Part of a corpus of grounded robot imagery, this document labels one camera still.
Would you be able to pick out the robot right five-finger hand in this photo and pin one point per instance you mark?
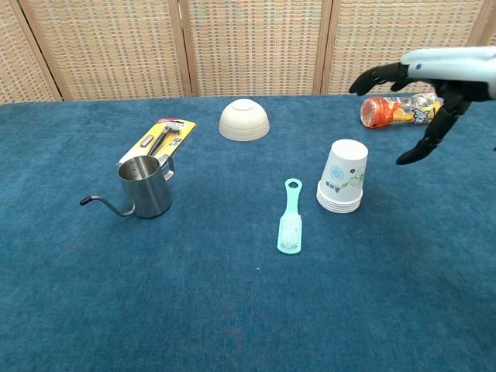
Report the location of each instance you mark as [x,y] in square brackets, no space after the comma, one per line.
[449,66]

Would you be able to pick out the woven rattan screen panel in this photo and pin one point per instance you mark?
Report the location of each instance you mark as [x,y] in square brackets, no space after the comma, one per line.
[387,27]
[255,46]
[15,50]
[491,19]
[108,46]

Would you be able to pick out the orange drink plastic bottle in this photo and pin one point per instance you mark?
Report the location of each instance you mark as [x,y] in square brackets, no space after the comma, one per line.
[381,112]

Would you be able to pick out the beige upturned bowl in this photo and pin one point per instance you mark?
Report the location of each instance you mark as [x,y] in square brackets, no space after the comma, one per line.
[244,120]

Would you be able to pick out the mint green brush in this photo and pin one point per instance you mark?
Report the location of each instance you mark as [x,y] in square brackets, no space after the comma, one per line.
[290,232]

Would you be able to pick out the razor in yellow blister pack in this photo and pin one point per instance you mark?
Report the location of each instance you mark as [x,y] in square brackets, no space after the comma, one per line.
[178,133]

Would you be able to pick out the blue table cloth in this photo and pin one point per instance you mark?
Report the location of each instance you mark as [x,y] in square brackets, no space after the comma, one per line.
[232,310]

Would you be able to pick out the stainless steel gooseneck kettle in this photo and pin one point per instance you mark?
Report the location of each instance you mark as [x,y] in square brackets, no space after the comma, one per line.
[145,193]

